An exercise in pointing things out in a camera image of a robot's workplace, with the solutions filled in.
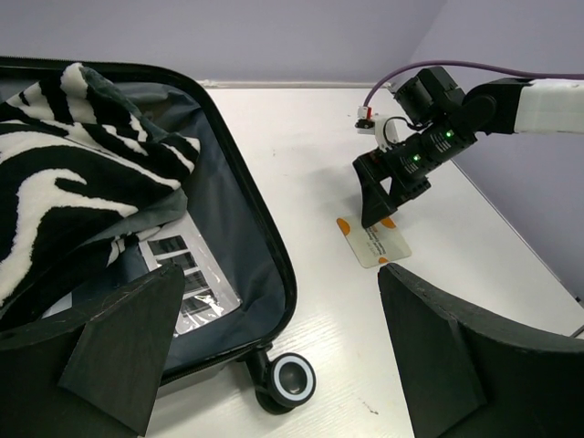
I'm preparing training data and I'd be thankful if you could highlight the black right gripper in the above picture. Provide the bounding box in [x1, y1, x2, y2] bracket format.
[352, 127, 477, 228]

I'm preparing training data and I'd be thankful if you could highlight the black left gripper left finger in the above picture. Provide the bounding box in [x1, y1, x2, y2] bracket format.
[1, 265, 184, 437]

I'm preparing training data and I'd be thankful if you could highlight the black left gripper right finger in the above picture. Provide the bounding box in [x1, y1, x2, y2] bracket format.
[378, 263, 583, 437]

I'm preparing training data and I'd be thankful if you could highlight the white orange eyelid paste packet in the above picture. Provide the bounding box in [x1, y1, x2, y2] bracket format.
[336, 215, 412, 268]

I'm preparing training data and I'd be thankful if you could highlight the zebra striped towel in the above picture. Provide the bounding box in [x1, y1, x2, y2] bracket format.
[1, 63, 202, 326]

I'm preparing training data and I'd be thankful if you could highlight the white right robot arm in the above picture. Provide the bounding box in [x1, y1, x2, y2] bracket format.
[353, 60, 583, 228]

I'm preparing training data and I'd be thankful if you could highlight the silver packet with black strips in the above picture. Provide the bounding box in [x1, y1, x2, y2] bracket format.
[44, 214, 241, 338]

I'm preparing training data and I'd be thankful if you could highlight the black hard-shell suitcase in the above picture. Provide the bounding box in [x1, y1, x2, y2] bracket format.
[0, 55, 317, 414]

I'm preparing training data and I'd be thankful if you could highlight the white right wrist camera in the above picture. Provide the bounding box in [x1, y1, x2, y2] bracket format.
[355, 106, 407, 153]

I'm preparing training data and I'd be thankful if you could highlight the aluminium table edge rail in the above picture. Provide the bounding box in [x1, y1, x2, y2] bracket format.
[198, 78, 374, 89]

